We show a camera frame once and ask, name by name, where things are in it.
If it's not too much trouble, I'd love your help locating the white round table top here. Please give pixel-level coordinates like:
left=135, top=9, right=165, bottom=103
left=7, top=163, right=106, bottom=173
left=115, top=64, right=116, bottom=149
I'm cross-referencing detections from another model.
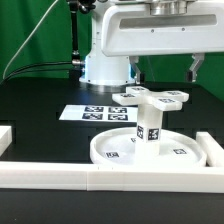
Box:
left=90, top=127, right=207, bottom=168

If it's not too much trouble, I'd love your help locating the white right fence rail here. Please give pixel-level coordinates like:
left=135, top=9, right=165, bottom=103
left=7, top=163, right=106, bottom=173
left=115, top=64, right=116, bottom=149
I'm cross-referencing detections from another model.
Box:
left=196, top=132, right=224, bottom=167

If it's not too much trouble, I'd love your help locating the grey cable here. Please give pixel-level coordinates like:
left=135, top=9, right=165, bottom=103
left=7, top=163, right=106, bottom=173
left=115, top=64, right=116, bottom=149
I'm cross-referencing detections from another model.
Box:
left=2, top=0, right=59, bottom=80

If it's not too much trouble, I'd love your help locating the white left fence rail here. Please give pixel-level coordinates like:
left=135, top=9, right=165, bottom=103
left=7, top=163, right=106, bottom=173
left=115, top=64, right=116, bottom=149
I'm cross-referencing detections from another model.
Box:
left=0, top=126, right=12, bottom=156

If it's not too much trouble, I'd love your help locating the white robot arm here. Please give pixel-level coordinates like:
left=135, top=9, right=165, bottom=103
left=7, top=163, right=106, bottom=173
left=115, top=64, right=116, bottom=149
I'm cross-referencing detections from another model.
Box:
left=80, top=0, right=224, bottom=86

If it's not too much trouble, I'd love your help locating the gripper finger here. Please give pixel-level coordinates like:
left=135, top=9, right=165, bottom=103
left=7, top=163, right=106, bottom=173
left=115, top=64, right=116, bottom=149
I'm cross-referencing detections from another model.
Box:
left=186, top=53, right=205, bottom=82
left=129, top=56, right=145, bottom=84

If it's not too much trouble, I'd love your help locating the white cross-shaped table base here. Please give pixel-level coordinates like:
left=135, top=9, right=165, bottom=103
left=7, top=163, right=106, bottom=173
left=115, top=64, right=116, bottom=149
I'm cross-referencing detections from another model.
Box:
left=112, top=86, right=189, bottom=111

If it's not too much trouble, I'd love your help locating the white marker sheet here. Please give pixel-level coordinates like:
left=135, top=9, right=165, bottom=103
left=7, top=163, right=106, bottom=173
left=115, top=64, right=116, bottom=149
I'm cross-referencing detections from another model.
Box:
left=59, top=105, right=138, bottom=123

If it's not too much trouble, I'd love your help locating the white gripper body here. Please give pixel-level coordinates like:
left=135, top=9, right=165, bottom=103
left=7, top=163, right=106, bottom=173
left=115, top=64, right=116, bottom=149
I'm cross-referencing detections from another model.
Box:
left=101, top=3, right=224, bottom=56

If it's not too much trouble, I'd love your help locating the black cable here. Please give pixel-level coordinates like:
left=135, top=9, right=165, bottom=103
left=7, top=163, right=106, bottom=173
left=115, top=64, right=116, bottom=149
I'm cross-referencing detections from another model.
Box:
left=0, top=61, right=74, bottom=85

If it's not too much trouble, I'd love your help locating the white front fence rail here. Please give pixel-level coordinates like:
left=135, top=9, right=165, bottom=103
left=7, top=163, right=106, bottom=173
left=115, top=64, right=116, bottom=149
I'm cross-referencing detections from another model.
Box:
left=0, top=162, right=224, bottom=193

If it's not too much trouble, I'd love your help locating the black camera stand pole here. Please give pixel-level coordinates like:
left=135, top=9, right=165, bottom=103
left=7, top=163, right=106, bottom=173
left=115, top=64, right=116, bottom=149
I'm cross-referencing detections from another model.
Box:
left=66, top=0, right=96, bottom=80

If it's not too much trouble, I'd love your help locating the white fence rail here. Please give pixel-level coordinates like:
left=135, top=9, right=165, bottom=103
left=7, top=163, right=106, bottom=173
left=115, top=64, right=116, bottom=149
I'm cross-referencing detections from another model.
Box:
left=196, top=132, right=224, bottom=167
left=0, top=126, right=12, bottom=156
left=0, top=162, right=224, bottom=193

